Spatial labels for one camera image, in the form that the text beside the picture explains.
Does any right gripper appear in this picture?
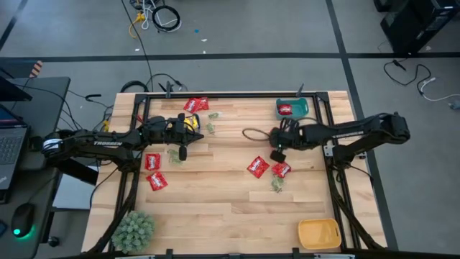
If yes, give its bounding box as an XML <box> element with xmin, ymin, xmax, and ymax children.
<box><xmin>269</xmin><ymin>117</ymin><xmax>307</xmax><ymax>163</ymax></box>

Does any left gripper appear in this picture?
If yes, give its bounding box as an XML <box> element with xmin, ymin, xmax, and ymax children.
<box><xmin>142</xmin><ymin>113</ymin><xmax>205</xmax><ymax>162</ymax></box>

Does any yellow Sour Patch packet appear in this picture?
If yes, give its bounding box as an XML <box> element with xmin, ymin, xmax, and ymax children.
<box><xmin>185</xmin><ymin>114</ymin><xmax>201</xmax><ymax>132</ymax></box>

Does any teal plastic bin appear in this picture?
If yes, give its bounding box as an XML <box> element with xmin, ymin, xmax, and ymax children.
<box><xmin>275</xmin><ymin>96</ymin><xmax>310</xmax><ymax>121</ymax></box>

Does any yellow plastic bin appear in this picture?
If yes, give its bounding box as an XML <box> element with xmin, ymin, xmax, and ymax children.
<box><xmin>297</xmin><ymin>218</ymin><xmax>342</xmax><ymax>251</ymax></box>

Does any green artificial plant ball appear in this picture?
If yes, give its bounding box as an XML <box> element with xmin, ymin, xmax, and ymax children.
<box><xmin>111</xmin><ymin>211</ymin><xmax>155</xmax><ymax>255</ymax></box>

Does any black desk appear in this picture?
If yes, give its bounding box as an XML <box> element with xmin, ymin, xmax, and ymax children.
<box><xmin>0</xmin><ymin>76</ymin><xmax>72</xmax><ymax>259</ymax></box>

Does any small black desk device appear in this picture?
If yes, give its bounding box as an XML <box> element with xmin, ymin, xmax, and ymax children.
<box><xmin>28</xmin><ymin>135</ymin><xmax>44</xmax><ymax>152</ymax></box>

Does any black computer tower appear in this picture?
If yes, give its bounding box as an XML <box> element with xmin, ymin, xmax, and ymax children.
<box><xmin>379</xmin><ymin>0</ymin><xmax>460</xmax><ymax>55</ymax></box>

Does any orange black striped marker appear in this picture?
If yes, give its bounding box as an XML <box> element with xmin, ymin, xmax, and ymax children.
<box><xmin>28</xmin><ymin>60</ymin><xmax>45</xmax><ymax>79</ymax></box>

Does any black laptop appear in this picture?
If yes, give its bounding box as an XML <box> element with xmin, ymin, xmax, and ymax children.
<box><xmin>0</xmin><ymin>103</ymin><xmax>30</xmax><ymax>204</ymax></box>

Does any black computer mouse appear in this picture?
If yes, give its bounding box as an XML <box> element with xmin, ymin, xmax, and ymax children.
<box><xmin>10</xmin><ymin>202</ymin><xmax>38</xmax><ymax>241</ymax></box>

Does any black aluminium table frame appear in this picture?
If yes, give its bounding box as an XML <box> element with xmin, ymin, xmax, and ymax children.
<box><xmin>86</xmin><ymin>91</ymin><xmax>388</xmax><ymax>259</ymax></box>

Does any looped right gripper cable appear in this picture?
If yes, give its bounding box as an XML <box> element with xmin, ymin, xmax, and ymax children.
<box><xmin>241</xmin><ymin>127</ymin><xmax>271</xmax><ymax>142</ymax></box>

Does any black cable bundle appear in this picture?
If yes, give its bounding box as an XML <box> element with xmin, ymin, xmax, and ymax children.
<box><xmin>119</xmin><ymin>80</ymin><xmax>150</xmax><ymax>94</ymax></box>

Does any long black floor cable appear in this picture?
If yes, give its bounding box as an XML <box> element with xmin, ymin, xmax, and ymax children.
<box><xmin>120</xmin><ymin>0</ymin><xmax>155</xmax><ymax>93</ymax></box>

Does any white floor cable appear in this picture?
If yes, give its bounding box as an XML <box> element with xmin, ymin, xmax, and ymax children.
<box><xmin>140</xmin><ymin>0</ymin><xmax>180</xmax><ymax>33</ymax></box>

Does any black coiled floor cable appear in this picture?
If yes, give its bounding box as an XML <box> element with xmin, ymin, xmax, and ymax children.
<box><xmin>151</xmin><ymin>4</ymin><xmax>182</xmax><ymax>34</ymax></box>

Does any black cable with plug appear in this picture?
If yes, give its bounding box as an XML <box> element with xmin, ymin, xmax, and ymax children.
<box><xmin>382</xmin><ymin>58</ymin><xmax>433</xmax><ymax>95</ymax></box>

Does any yellow extension cable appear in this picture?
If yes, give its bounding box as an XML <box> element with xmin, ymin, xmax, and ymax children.
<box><xmin>127</xmin><ymin>12</ymin><xmax>147</xmax><ymax>39</ymax></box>

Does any white cable with plug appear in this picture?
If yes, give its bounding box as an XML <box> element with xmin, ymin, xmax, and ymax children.
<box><xmin>418</xmin><ymin>76</ymin><xmax>460</xmax><ymax>103</ymax></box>

